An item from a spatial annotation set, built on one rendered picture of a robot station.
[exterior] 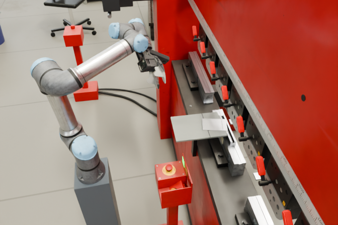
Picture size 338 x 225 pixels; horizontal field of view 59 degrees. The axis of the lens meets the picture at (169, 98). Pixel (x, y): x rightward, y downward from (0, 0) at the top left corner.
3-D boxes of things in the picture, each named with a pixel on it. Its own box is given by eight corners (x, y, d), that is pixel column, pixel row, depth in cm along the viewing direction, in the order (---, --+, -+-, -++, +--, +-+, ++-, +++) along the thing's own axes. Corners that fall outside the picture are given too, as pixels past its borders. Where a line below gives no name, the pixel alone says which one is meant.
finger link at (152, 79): (147, 91, 146) (143, 73, 146) (157, 89, 149) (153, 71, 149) (151, 90, 143) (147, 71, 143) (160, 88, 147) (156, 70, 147)
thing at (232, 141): (218, 119, 164) (219, 115, 162) (223, 118, 165) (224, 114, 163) (230, 145, 149) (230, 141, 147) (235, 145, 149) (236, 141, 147)
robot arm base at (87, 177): (76, 186, 154) (72, 175, 147) (77, 163, 165) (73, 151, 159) (106, 181, 156) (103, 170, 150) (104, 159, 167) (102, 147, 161)
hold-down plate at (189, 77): (181, 66, 222) (182, 63, 220) (189, 66, 223) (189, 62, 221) (190, 91, 199) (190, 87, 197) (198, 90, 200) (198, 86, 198)
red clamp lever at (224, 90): (221, 85, 130) (224, 107, 128) (230, 84, 130) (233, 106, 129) (220, 86, 132) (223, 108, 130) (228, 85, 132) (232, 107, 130)
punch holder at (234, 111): (226, 111, 138) (231, 83, 128) (244, 109, 140) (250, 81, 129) (237, 134, 127) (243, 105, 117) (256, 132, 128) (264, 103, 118)
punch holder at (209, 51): (205, 65, 169) (207, 38, 159) (220, 63, 170) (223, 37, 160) (212, 80, 158) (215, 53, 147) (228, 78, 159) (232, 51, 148)
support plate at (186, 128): (170, 118, 162) (170, 116, 161) (217, 113, 165) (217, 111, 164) (176, 142, 148) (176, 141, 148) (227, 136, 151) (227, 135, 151)
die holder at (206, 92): (187, 62, 226) (188, 51, 220) (195, 62, 227) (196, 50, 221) (203, 104, 188) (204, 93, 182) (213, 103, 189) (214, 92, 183)
